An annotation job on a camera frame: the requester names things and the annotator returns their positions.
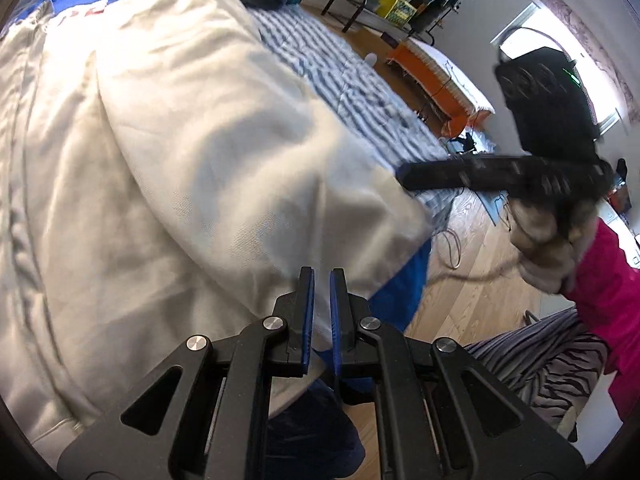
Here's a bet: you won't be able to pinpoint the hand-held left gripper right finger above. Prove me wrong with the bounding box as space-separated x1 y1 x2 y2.
328 268 586 480

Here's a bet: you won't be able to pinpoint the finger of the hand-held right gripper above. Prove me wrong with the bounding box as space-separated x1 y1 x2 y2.
397 156 483 192

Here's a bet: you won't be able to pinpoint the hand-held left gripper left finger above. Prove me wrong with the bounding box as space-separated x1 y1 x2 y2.
56 266 316 480

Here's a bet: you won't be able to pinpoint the beige and blue work jacket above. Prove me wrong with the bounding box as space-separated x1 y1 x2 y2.
0 0 436 446

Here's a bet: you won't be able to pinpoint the person's pink sleeved right forearm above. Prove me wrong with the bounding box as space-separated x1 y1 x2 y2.
557 217 640 423

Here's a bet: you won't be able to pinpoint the person's right hand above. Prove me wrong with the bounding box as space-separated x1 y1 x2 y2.
509 195 598 295

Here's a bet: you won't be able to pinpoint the blue floor mat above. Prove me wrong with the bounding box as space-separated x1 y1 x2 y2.
442 127 508 226

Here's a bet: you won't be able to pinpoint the window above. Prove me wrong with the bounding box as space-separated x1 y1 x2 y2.
490 2 631 136

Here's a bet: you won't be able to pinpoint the floral curtain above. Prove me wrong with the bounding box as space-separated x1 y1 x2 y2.
525 0 640 121

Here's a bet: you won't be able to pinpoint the orange covered bench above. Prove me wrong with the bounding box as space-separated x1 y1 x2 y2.
385 37 496 138

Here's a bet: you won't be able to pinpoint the dark blue cloth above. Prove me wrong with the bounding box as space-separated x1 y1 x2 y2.
264 377 367 480

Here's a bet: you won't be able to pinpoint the blue striped bed sheet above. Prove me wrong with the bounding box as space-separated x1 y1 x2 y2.
247 7 451 233

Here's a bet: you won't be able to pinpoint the yellow box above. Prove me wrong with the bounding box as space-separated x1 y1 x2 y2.
376 0 418 25

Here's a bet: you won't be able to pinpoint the zebra striped pants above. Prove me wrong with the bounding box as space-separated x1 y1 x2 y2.
462 307 613 443

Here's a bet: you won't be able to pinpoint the dark gripper cable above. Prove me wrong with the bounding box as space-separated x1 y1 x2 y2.
429 255 522 285

